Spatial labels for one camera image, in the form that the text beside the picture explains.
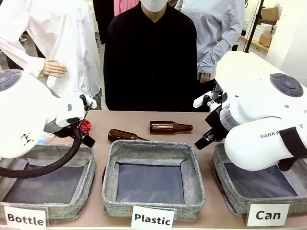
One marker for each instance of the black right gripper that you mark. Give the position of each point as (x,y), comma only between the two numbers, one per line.
(216,122)

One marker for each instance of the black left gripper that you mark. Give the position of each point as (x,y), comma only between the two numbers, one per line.
(73,133)

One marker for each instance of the crushed red can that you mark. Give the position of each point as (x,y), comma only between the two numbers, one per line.
(86,125)

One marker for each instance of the blue-sleeved forearm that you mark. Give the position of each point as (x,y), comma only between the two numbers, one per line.
(213,57)

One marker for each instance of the white-sleeved forearm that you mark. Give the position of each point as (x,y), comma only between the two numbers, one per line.
(19,55)

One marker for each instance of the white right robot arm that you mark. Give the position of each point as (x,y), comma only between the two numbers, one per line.
(251,148)

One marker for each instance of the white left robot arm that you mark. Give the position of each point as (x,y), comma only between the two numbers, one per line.
(24,115)

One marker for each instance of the grey fabric basket marked bottle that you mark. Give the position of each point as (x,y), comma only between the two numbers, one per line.
(81,191)

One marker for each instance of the grey fabric basket marked plastic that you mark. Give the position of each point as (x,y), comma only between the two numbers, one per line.
(153,148)

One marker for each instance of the grey fabric basket marked can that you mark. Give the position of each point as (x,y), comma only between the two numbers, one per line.
(230,189)

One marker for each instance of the white label reading Can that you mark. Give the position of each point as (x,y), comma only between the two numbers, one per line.
(268,214)

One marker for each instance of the hand of blue-shirt person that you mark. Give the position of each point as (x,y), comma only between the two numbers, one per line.
(205,77)

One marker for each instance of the hand of white-shirt person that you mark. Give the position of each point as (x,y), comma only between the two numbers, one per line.
(52,68)

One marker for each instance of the brown glass bottle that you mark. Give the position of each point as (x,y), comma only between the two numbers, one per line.
(120,135)
(168,127)

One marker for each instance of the clear plastic bottle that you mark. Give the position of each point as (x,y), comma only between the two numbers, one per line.
(45,139)

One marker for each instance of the white side table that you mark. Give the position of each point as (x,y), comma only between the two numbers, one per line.
(244,64)

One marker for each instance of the white label reading Plastic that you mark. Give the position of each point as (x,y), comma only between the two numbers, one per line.
(153,218)

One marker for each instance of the person in black shirt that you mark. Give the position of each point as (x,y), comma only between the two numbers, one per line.
(148,60)

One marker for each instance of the white label reading Bottle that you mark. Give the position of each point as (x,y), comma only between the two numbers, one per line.
(25,218)

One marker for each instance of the person in white shirt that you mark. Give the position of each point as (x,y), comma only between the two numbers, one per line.
(67,36)

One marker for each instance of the wooden shelf board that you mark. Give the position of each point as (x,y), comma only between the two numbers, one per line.
(254,43)

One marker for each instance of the person in blue shirt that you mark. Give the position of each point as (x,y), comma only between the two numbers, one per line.
(211,24)

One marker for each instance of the small cardboard box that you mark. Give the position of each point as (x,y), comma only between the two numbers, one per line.
(265,39)

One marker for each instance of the pink garment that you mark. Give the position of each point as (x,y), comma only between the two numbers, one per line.
(124,6)

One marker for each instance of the large cardboard box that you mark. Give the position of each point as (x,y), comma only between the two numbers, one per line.
(269,13)

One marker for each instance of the white face mask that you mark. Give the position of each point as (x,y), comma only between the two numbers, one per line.
(154,4)

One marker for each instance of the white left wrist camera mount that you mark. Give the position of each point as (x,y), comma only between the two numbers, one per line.
(90,101)

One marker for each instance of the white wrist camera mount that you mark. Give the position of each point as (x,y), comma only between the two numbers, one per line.
(90,101)
(201,100)

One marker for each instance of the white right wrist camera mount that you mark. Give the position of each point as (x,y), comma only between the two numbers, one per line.
(201,100)

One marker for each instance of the black shelf post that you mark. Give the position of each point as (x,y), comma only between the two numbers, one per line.
(251,26)

